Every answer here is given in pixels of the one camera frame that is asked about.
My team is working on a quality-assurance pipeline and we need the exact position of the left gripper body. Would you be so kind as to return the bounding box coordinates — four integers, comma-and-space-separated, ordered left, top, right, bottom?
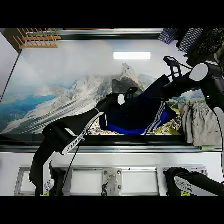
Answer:
96, 92, 126, 113

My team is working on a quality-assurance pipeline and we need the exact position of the navy white-striped garment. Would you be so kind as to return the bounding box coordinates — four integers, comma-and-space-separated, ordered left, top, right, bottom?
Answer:
98, 74, 178, 136

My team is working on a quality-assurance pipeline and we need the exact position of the grey garment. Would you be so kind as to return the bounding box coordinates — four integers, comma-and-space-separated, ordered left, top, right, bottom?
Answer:
179, 99, 223, 148

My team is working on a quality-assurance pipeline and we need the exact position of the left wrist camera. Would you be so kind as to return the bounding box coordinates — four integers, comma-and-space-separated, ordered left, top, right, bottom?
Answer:
123, 86, 139, 101

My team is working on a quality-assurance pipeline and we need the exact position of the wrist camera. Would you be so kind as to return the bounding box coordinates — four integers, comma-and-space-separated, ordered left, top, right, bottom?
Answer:
162, 55, 184, 81
123, 86, 139, 101

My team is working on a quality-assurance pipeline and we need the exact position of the black cable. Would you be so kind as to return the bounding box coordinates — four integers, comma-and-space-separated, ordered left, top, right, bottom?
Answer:
61, 131, 88, 197

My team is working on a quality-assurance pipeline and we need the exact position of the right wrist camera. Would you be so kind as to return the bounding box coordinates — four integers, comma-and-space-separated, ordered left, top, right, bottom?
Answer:
162, 55, 184, 81

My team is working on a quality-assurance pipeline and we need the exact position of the silver frame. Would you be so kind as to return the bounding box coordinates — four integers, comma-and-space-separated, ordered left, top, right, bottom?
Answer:
0, 28, 224, 197

